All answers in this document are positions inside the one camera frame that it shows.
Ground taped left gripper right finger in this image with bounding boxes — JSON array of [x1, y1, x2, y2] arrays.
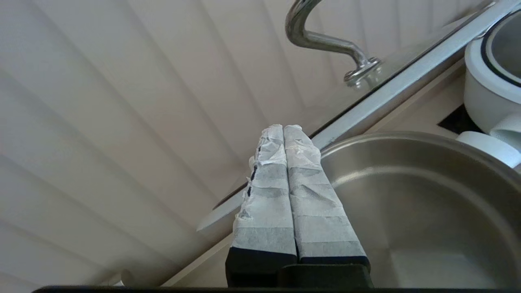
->
[[284, 124, 371, 270]]

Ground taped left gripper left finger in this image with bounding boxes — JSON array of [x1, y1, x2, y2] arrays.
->
[[226, 123, 298, 286]]

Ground white-rimmed glass lid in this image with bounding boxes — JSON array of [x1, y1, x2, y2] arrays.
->
[[197, 0, 521, 232], [465, 12, 521, 88]]

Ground deep white pot steel interior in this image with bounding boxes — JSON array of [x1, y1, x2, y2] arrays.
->
[[320, 131, 521, 287]]

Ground shallow white pot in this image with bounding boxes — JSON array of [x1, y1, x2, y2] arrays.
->
[[464, 12, 521, 141]]

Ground black glass induction cooktop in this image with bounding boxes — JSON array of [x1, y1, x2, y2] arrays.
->
[[438, 105, 485, 135]]

